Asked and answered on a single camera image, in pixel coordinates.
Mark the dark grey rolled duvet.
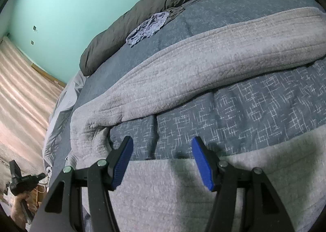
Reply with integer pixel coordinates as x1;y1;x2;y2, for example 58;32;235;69
79;0;277;76

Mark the dark grey flat garment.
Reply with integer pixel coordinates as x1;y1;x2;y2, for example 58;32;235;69
164;6;185;25

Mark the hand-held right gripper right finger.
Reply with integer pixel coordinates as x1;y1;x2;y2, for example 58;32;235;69
192;136;291;232

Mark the wooden window frame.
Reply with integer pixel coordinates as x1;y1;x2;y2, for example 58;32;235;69
31;63;66;88

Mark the blue patterned bed cover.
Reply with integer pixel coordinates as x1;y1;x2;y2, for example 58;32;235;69
48;0;326;232

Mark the blue crumpled garment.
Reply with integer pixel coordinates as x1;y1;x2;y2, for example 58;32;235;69
126;11;170;48

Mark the person's left hand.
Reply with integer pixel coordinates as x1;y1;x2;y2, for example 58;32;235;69
11;191;32;220

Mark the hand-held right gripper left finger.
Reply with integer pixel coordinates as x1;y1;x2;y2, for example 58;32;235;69
31;136;134;232

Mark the pink curtain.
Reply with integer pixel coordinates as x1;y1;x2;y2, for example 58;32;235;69
0;37;65;197

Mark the light grey bed sheet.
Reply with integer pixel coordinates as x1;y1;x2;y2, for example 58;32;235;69
43;70;87;179

